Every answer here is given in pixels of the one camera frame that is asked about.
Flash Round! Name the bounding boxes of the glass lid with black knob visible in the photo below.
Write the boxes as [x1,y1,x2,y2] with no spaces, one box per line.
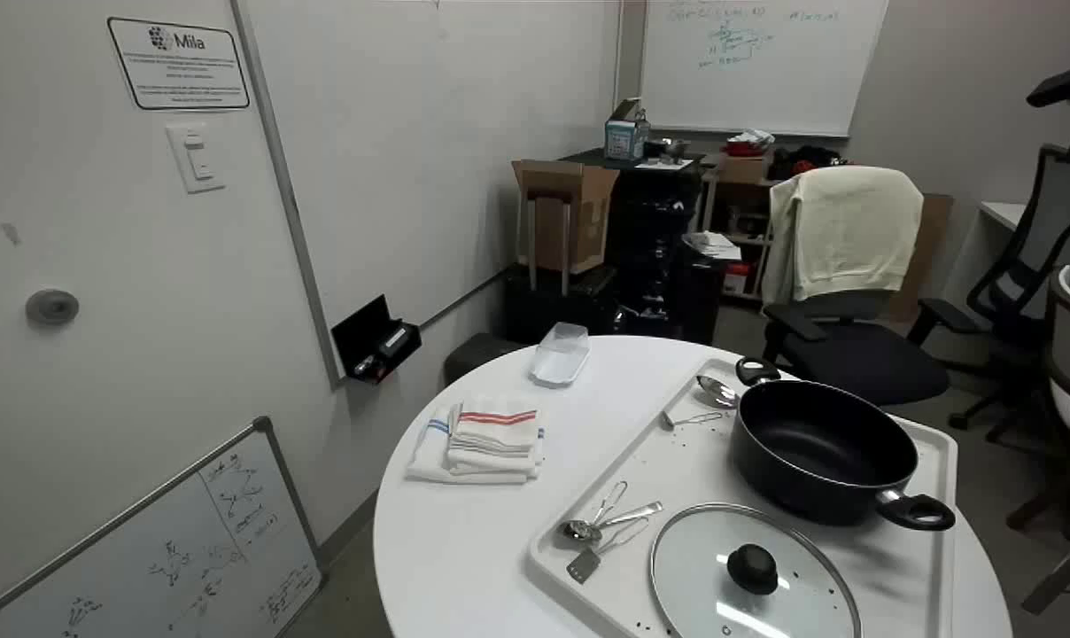
[648,507,861,638]

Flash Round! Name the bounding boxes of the black cooking pot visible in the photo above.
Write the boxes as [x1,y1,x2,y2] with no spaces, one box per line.
[730,357,957,531]

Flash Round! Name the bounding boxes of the clear plastic container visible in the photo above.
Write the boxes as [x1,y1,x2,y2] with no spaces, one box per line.
[532,324,589,388]

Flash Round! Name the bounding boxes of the cardboard box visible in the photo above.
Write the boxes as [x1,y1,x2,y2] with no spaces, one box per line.
[515,161,617,277]

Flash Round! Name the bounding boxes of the folded white striped towel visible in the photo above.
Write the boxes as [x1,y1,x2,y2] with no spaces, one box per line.
[407,400,543,486]

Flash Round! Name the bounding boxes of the black filing cabinet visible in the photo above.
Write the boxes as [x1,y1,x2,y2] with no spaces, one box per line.
[610,169,701,337]

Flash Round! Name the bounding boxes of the black marker tray holder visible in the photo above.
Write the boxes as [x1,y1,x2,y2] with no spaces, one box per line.
[335,298,423,383]

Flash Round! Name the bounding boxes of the large metal spoon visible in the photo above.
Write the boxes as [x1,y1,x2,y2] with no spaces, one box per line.
[696,372,746,410]

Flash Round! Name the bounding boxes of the metal measuring spoons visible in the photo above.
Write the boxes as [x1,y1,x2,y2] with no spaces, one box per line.
[552,478,662,584]

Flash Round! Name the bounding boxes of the white plastic tray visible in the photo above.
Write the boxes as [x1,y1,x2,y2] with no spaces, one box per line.
[526,357,957,638]

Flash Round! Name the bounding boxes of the round white table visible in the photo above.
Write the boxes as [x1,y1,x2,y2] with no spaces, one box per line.
[373,337,1014,638]

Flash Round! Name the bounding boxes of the office chair with cream cloth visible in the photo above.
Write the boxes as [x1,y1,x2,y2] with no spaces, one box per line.
[762,166,949,403]

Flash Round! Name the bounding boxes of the small leaning whiteboard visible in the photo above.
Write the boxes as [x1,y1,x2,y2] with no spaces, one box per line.
[0,420,323,638]

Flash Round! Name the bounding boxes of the black mesh office chair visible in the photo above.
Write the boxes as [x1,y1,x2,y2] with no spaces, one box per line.
[909,143,1070,434]

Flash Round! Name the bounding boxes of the wall whiteboard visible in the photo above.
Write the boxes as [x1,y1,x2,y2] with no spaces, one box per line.
[641,0,889,137]
[230,0,619,345]

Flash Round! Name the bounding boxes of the far wall whiteboard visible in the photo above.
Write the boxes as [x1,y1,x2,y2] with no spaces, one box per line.
[641,0,889,137]

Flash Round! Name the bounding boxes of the white light switch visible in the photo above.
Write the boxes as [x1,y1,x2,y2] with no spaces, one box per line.
[166,123,224,194]

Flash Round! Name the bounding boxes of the wall notice sign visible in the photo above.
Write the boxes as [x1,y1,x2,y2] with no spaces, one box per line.
[107,18,249,110]

